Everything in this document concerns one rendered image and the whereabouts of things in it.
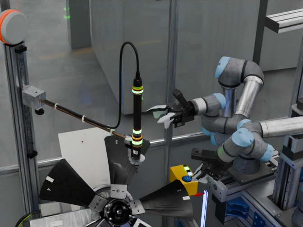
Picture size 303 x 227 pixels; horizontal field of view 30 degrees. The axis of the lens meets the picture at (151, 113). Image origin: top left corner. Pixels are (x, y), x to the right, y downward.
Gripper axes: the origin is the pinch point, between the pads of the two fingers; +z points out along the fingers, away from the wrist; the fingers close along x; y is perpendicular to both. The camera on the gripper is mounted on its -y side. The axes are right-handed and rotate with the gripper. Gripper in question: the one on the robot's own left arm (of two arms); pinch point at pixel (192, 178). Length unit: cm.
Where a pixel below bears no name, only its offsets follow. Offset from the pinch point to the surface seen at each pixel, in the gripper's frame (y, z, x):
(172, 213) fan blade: 5.2, 24.3, -1.8
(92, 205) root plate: -27.8, 39.2, -7.7
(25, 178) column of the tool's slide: -56, 83, 22
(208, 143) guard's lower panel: 33, 54, 88
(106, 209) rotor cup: -23.0, 31.6, -11.9
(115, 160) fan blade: -28.1, 26.0, 11.5
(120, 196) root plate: -19.0, 31.0, -1.9
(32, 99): -74, 32, 25
